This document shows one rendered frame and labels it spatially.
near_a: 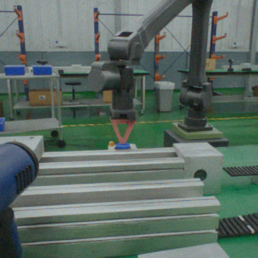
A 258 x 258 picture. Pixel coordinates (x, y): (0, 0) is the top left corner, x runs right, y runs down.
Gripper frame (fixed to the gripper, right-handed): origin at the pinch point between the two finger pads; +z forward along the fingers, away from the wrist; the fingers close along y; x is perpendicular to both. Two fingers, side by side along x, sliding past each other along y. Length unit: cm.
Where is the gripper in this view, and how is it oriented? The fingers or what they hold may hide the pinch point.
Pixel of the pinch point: (122, 140)
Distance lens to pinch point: 80.4
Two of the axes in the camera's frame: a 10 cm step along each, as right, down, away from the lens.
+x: 9.9, -0.2, 1.2
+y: 1.2, 2.4, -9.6
